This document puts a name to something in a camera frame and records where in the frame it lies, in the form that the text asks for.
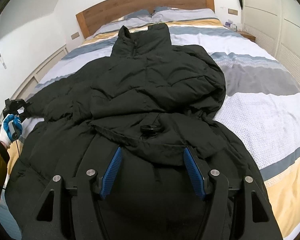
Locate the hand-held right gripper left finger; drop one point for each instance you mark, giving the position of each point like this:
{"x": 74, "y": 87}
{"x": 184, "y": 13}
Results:
{"x": 112, "y": 172}

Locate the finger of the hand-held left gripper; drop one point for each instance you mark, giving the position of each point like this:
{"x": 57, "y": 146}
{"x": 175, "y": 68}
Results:
{"x": 25, "y": 116}
{"x": 27, "y": 103}

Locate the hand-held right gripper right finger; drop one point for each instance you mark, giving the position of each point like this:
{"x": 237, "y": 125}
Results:
{"x": 193, "y": 172}

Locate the black puffer jacket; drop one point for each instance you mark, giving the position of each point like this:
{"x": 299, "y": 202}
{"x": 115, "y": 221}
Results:
{"x": 145, "y": 85}

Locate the person's left hand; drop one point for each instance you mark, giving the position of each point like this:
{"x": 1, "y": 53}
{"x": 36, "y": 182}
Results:
{"x": 4, "y": 128}

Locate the striped duvet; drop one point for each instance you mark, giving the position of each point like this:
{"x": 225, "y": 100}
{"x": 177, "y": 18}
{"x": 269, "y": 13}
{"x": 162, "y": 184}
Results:
{"x": 252, "y": 117}

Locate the wooden headboard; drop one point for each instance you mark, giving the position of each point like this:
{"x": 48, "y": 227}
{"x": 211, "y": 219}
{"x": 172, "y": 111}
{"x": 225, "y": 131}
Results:
{"x": 115, "y": 7}

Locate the striped pillow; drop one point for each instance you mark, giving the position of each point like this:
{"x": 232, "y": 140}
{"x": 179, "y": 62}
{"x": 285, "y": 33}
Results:
{"x": 140, "y": 15}
{"x": 185, "y": 12}

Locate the wooden nightstand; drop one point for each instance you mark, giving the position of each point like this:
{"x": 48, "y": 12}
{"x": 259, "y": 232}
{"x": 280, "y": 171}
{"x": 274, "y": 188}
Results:
{"x": 247, "y": 35}

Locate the small bedside box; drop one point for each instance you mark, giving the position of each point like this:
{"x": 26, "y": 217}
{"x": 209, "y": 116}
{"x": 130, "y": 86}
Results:
{"x": 230, "y": 25}

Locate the white wardrobe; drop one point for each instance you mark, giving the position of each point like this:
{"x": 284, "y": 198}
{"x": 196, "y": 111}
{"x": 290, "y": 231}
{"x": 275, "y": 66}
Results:
{"x": 267, "y": 17}

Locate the wall socket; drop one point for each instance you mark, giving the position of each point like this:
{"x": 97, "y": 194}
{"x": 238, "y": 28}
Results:
{"x": 232, "y": 11}
{"x": 75, "y": 35}

